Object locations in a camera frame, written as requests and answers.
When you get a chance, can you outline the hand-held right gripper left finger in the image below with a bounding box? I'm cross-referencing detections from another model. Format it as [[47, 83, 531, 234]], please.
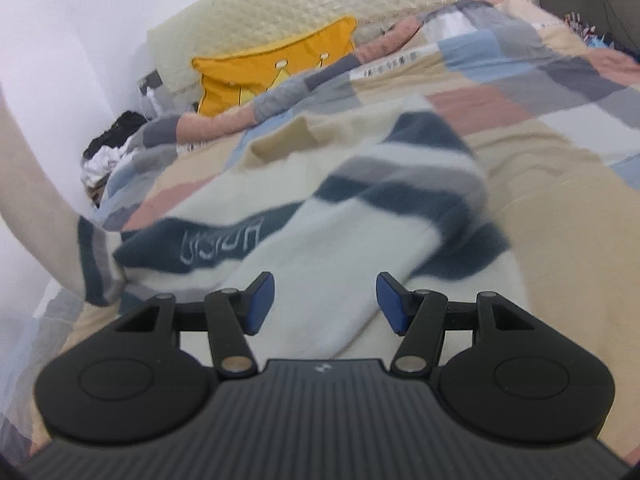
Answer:
[[95, 271, 277, 378]]

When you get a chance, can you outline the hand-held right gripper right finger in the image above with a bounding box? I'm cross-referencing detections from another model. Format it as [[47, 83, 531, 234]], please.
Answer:
[[375, 271, 553, 378]]

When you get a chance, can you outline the cream striped fleece sweater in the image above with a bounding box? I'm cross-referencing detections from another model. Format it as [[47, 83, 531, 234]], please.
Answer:
[[0, 82, 531, 356]]

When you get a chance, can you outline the checkered patchwork quilt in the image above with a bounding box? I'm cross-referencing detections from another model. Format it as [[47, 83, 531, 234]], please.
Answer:
[[0, 0, 640, 461]]

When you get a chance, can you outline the black power cable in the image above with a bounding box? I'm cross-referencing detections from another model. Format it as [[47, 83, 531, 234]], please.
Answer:
[[582, 0, 640, 58]]

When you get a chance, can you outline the yellow crown print pillow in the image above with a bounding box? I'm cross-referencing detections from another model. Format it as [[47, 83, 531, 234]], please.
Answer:
[[191, 16, 358, 117]]

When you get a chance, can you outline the dark wall socket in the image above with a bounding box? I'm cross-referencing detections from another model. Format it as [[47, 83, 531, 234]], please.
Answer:
[[137, 70, 163, 96]]

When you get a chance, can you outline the cream quilted headboard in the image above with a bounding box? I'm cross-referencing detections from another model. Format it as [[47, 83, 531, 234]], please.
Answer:
[[146, 0, 538, 106]]

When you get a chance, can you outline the black clothes pile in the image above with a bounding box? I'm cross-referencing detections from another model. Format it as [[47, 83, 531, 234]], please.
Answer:
[[82, 110, 148, 158]]

